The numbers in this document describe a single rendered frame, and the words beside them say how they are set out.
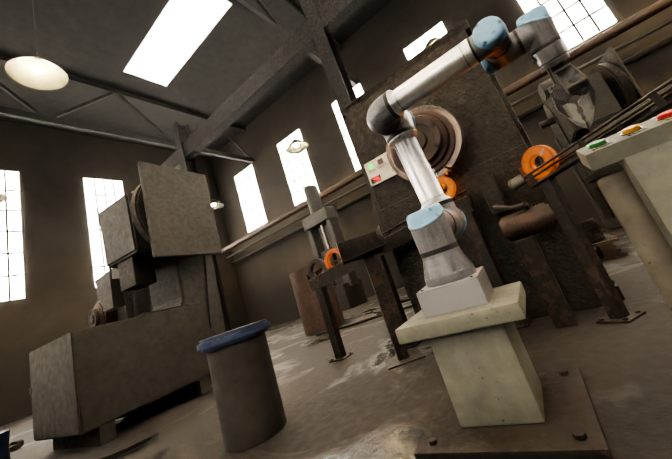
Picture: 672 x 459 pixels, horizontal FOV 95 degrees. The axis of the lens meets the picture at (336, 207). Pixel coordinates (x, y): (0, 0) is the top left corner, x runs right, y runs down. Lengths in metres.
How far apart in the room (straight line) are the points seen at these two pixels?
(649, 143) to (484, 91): 1.18
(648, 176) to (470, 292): 0.53
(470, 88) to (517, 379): 1.65
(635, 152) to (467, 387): 0.75
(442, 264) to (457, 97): 1.42
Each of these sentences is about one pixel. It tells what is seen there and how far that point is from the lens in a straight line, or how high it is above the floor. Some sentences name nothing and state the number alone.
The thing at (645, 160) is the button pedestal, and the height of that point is 0.51.
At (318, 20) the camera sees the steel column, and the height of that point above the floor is 5.15.
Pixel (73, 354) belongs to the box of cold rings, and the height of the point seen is 0.59.
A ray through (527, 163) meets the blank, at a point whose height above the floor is 0.72.
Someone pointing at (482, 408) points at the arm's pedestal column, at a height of 0.06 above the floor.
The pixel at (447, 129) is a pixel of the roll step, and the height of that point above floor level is 1.11.
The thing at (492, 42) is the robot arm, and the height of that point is 0.91.
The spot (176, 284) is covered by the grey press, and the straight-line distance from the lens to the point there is 3.83.
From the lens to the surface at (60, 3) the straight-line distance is 9.45.
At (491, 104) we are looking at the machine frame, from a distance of 2.11.
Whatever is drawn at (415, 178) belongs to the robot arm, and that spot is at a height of 0.73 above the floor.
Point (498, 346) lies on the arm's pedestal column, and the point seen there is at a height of 0.20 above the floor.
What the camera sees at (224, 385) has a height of 0.24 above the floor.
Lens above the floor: 0.45
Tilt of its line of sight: 15 degrees up
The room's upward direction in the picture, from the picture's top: 18 degrees counter-clockwise
